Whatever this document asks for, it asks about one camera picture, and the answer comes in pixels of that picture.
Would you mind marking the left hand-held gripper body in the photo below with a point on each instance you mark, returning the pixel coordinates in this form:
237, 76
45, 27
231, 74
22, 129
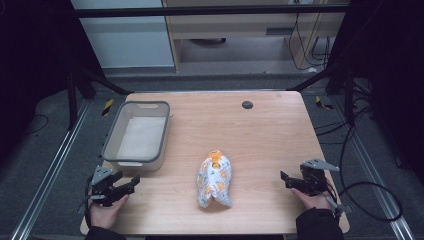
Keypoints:
101, 190

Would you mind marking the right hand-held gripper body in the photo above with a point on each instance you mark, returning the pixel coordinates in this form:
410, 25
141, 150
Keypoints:
313, 178

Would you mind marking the grey plastic bin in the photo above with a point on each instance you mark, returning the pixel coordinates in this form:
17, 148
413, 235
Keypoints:
141, 136

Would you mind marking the white orange printed snack bag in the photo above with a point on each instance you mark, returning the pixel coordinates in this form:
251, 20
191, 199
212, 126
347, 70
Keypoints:
215, 180

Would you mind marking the person's right hand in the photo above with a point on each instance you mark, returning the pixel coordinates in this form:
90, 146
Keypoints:
311, 201

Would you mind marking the person's left hand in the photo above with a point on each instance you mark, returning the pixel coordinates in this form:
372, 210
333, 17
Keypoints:
106, 213

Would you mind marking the right gripper grey plug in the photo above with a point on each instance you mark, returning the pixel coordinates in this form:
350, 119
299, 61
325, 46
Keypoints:
335, 205

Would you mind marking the yellow black striped tape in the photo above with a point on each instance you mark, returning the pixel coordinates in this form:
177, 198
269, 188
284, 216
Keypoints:
320, 101
107, 107

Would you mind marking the round grey table grommet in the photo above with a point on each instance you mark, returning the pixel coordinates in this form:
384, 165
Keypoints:
247, 105

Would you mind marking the black metal stand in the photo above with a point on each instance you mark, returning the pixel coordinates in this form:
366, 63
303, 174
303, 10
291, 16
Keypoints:
348, 96
72, 100

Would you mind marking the white cabinet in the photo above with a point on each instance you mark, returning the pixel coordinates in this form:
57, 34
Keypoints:
126, 40

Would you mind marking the black curtain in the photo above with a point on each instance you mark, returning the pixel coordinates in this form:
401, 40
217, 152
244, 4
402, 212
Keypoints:
393, 66
30, 60

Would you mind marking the light wooden shelf unit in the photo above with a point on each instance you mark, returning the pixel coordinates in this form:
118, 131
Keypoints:
233, 28

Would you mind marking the aluminium floor rail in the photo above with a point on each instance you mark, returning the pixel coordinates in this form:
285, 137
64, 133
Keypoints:
50, 173
376, 176

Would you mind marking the black horizontal frame bar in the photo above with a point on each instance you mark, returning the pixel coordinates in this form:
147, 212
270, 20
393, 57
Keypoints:
200, 11

